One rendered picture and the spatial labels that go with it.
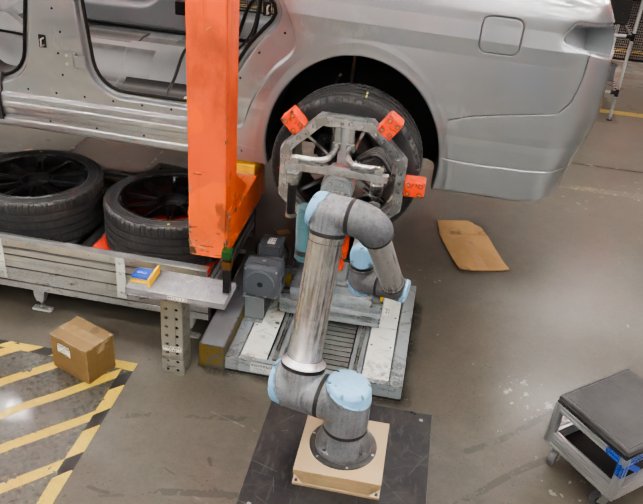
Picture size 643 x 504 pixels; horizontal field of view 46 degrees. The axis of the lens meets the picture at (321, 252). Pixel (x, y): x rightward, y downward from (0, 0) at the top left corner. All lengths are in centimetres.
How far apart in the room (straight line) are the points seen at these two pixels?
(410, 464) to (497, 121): 151
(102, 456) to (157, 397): 38
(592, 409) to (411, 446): 73
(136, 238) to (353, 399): 157
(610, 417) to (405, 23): 175
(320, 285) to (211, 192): 90
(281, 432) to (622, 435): 124
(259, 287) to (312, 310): 109
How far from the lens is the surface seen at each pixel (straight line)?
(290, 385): 248
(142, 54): 451
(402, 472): 267
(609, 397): 316
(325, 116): 314
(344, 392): 241
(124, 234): 362
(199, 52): 290
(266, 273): 341
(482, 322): 396
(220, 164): 303
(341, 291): 360
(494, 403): 348
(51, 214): 382
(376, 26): 326
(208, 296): 313
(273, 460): 265
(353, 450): 254
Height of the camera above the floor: 223
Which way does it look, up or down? 31 degrees down
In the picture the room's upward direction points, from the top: 5 degrees clockwise
